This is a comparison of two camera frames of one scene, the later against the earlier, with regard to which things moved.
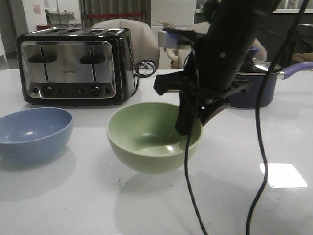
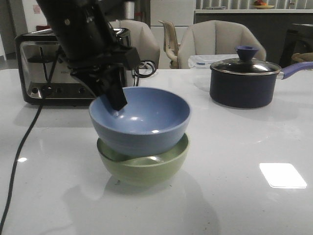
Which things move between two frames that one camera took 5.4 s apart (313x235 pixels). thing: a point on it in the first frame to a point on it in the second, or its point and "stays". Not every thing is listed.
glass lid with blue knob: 252,64 stays
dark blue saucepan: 246,97 stays
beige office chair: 172,53 stays
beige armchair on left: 143,43 stays
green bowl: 144,138 to 145,170
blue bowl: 33,135 to 152,121
